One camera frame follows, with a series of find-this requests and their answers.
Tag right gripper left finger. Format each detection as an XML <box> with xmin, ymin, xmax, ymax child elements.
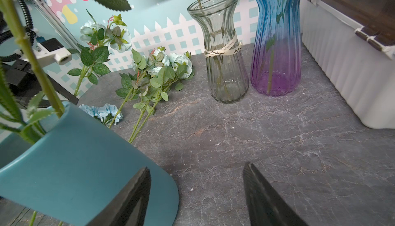
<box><xmin>88</xmin><ymin>167</ymin><xmax>151</xmax><ymax>226</ymax></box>

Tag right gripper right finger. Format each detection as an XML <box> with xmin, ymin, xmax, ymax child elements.
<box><xmin>243</xmin><ymin>162</ymin><xmax>308</xmax><ymax>226</ymax></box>

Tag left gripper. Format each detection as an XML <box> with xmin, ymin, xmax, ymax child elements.
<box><xmin>3</xmin><ymin>59</ymin><xmax>79</xmax><ymax>107</ymax></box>

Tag teal ceramic vase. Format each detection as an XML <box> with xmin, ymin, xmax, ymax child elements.
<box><xmin>1</xmin><ymin>103</ymin><xmax>179</xmax><ymax>226</ymax></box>

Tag double blue carnation stem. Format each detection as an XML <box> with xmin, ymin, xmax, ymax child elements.
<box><xmin>97</xmin><ymin>104</ymin><xmax>123</xmax><ymax>127</ymax></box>

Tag teal bouquet blue stem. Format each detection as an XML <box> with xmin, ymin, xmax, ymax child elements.
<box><xmin>67</xmin><ymin>14</ymin><xmax>132</xmax><ymax>96</ymax></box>

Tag pale blue flower stem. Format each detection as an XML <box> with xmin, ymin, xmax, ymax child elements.
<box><xmin>109</xmin><ymin>47</ymin><xmax>170</xmax><ymax>128</ymax></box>

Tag white flower stem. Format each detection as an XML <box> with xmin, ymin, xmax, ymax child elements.
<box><xmin>128</xmin><ymin>52</ymin><xmax>193</xmax><ymax>143</ymax></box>

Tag clear glass vase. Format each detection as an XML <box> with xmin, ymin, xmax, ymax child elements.
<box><xmin>187</xmin><ymin>0</ymin><xmax>249</xmax><ymax>104</ymax></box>

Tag purple glass vase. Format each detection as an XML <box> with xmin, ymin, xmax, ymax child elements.
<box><xmin>251</xmin><ymin>0</ymin><xmax>301</xmax><ymax>97</ymax></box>

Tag pink carnation stem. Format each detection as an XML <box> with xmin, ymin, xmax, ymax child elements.
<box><xmin>1</xmin><ymin>69</ymin><xmax>55</xmax><ymax>145</ymax></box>

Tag magenta rose stem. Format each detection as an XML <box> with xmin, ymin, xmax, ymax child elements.
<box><xmin>1</xmin><ymin>0</ymin><xmax>131</xmax><ymax>118</ymax></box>

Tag brown lid storage box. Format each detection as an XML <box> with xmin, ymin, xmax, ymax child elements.
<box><xmin>301</xmin><ymin>0</ymin><xmax>395</xmax><ymax>129</ymax></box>

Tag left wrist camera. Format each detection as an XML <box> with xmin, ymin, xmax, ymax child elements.
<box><xmin>33</xmin><ymin>38</ymin><xmax>72</xmax><ymax>68</ymax></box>

